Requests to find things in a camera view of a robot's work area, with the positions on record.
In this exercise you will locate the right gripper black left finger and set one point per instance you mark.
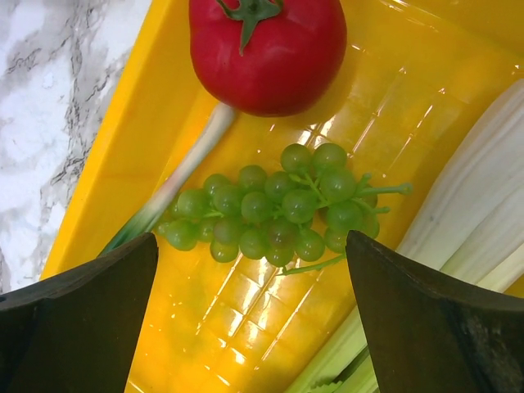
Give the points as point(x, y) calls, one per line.
point(78, 330)

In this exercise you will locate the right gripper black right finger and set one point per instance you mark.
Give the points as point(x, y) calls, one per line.
point(429, 332)

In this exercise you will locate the green toy grapes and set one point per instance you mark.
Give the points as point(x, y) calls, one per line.
point(297, 218)

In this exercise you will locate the green celery toy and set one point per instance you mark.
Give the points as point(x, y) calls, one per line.
point(469, 227)

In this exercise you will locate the green onion toy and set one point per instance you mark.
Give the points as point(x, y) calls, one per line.
point(145, 218)

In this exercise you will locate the yellow plastic tray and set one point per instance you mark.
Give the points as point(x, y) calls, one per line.
point(415, 78)

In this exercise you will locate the red toy tomato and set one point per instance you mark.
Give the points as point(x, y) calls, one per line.
point(267, 58)

